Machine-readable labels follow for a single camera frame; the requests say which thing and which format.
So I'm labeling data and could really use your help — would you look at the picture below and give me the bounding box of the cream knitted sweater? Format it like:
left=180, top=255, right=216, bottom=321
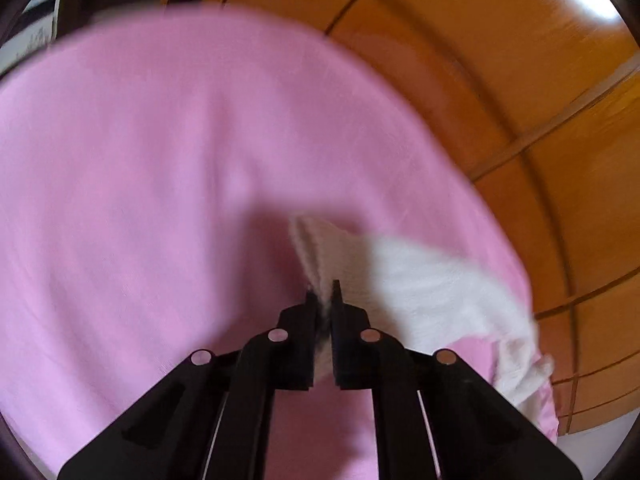
left=290, top=216, right=553, bottom=419

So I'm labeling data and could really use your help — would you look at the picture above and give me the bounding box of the pink bed sheet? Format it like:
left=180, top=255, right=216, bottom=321
left=1, top=6, right=532, bottom=479

